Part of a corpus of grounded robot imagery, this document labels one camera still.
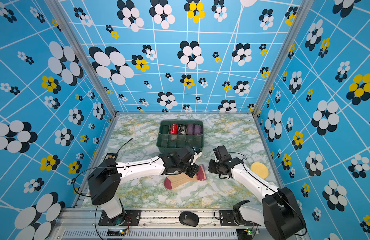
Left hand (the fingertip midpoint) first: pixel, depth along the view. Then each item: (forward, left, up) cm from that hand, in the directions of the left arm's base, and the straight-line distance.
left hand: (200, 171), depth 81 cm
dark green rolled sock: (+30, +23, -2) cm, 38 cm away
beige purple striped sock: (-3, +15, -8) cm, 17 cm away
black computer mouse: (-21, +6, -7) cm, 23 cm away
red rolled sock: (+31, +17, -2) cm, 35 cm away
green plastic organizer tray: (+29, +17, -7) cm, 34 cm away
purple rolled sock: (+31, +6, -2) cm, 31 cm away
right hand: (+4, -7, -4) cm, 9 cm away
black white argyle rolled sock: (+31, +12, -2) cm, 33 cm away
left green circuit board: (-27, +41, -10) cm, 50 cm away
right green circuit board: (-26, -23, -9) cm, 36 cm away
